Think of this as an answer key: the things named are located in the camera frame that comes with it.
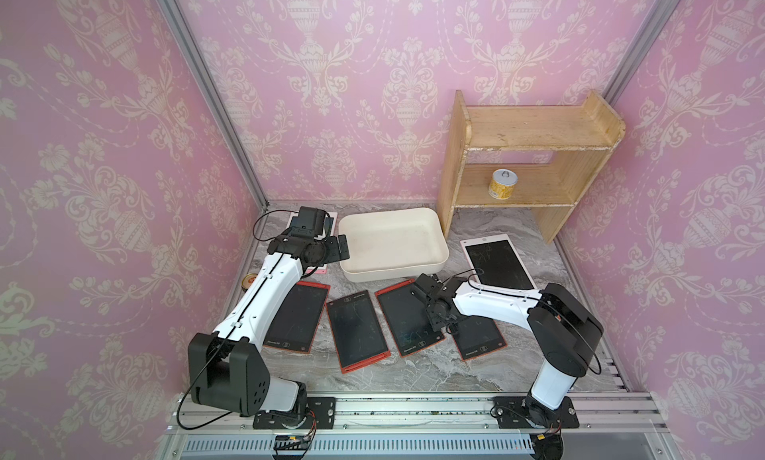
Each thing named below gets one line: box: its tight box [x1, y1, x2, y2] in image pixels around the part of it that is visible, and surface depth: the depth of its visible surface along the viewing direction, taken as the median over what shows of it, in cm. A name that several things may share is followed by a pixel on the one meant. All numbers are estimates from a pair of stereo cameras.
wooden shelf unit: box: [437, 89, 627, 244], surface depth 85 cm
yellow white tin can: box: [488, 168, 519, 201], surface depth 93 cm
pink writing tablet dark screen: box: [459, 233, 538, 291], surface depth 105 cm
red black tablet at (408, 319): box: [374, 278, 446, 359], surface depth 89 cm
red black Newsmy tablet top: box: [262, 280, 331, 355], surface depth 91 cm
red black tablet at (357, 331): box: [325, 289, 392, 375], surface depth 91 cm
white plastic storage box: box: [338, 207, 450, 283], surface depth 112 cm
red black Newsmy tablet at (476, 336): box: [451, 314, 509, 361], surface depth 88 cm
